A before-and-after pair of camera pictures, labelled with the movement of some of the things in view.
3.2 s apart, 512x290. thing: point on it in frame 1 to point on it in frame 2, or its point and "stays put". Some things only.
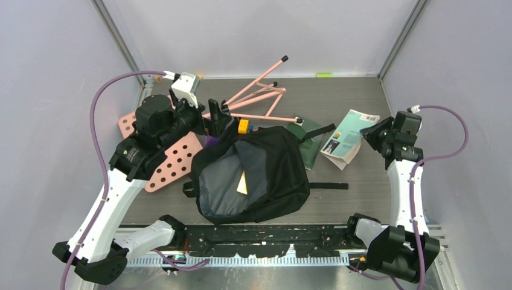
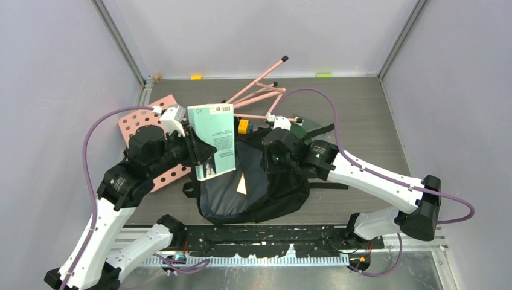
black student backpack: (253, 175) stays put
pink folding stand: (230, 101) stays put
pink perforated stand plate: (180, 159) stays put
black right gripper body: (389, 136) to (274, 165)
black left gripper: (220, 119) to (197, 150)
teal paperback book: (346, 141) to (215, 124)
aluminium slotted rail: (239, 261) stays put
